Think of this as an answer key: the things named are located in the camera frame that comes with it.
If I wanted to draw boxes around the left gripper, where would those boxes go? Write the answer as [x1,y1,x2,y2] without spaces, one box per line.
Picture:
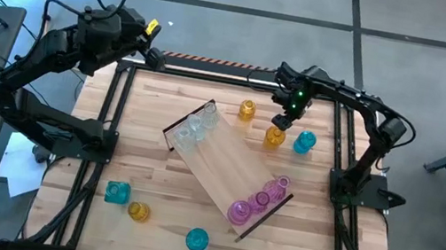
[111,6,175,74]

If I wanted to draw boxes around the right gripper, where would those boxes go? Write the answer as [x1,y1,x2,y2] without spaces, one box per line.
[266,60,320,136]

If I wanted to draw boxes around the yellow dimpled glass vase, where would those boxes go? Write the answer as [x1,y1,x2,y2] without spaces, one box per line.
[262,124,289,151]

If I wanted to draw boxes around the teal diamond-pattern glass vase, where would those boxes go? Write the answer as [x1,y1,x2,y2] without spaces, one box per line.
[292,128,320,158]

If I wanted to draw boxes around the yellow ribbed glass vase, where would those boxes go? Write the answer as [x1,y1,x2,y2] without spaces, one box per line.
[236,98,258,122]

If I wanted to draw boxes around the slim pink twisted glass vase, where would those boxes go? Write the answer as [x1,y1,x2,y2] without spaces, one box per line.
[261,171,293,206]

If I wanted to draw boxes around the clear glass jars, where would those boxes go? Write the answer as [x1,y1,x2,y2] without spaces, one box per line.
[199,99,223,131]
[184,113,209,143]

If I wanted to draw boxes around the small pink glass vase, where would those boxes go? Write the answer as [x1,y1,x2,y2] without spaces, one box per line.
[245,190,272,216]

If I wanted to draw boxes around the wide pink glass vase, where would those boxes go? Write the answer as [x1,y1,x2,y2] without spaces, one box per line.
[224,198,255,228]

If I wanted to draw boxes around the wooden shelf with black legs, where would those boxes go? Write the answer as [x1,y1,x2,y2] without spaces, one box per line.
[146,91,307,250]

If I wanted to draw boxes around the black hazard-striped floor mat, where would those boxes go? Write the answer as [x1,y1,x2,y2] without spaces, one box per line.
[155,49,335,94]

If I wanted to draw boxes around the teal embossed round glass vase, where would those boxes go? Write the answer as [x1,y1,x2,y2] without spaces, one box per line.
[184,225,212,250]

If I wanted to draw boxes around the grey caster wheel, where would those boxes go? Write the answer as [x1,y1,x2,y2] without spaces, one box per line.
[30,144,52,166]

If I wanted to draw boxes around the teal square glass vase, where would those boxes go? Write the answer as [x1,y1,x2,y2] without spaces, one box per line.
[102,178,133,207]

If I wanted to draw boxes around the small yellow glass vase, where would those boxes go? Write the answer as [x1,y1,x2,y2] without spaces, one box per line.
[125,199,153,225]

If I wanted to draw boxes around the white paper sheet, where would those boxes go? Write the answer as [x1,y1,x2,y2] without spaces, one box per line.
[0,129,52,204]

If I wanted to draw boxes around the black aluminium table frame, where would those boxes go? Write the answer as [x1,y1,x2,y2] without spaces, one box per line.
[17,46,422,250]

